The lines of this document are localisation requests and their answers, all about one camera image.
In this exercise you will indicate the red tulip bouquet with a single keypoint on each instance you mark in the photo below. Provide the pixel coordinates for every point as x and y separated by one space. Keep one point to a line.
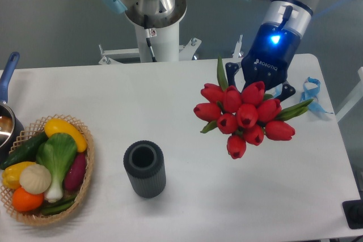
246 117

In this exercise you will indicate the green pea pod toy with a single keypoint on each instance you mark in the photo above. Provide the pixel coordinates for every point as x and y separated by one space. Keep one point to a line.
58 207

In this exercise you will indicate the dark green cucumber toy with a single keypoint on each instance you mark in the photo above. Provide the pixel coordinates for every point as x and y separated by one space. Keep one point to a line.
26 152

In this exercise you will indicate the green bok choy toy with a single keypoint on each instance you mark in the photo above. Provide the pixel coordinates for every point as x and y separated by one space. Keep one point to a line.
57 155

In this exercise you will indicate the orange fruit toy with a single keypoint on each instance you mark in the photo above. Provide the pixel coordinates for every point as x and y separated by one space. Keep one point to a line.
23 201

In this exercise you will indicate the yellow bell pepper toy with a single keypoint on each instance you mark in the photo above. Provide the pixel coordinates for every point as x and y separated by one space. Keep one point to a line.
11 175

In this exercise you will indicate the blue ribbon strip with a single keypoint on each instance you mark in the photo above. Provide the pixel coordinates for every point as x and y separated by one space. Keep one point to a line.
277 91
311 90

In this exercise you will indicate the purple sweet potato toy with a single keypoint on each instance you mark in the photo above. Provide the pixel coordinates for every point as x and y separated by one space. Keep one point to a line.
76 173

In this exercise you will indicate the blue handled saucepan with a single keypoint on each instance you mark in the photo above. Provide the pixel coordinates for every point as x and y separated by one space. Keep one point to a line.
10 125

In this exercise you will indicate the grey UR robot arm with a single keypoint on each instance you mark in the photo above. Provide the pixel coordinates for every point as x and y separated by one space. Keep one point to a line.
156 24

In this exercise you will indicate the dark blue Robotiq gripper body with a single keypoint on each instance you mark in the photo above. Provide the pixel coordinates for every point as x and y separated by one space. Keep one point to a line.
276 43

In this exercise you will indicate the dark grey ribbed vase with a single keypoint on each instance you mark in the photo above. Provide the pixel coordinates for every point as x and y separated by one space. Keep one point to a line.
144 165

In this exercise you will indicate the blue ribbon strip left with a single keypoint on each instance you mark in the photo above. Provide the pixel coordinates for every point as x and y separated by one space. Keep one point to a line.
277 91

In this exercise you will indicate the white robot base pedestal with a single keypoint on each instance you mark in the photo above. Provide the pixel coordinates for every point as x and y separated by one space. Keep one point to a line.
160 43

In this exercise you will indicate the black device at edge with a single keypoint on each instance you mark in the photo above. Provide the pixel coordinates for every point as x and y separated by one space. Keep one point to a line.
353 213

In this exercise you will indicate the white metal frame bracket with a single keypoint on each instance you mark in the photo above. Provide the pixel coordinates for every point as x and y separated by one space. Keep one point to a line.
186 52

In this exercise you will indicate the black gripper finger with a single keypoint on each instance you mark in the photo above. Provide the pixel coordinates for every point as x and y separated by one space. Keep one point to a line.
231 70
287 92

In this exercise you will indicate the blue ribbon strip right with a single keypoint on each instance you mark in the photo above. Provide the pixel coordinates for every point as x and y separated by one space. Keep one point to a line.
311 90

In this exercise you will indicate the woven wicker basket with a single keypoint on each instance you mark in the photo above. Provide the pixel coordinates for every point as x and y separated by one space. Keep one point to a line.
35 218

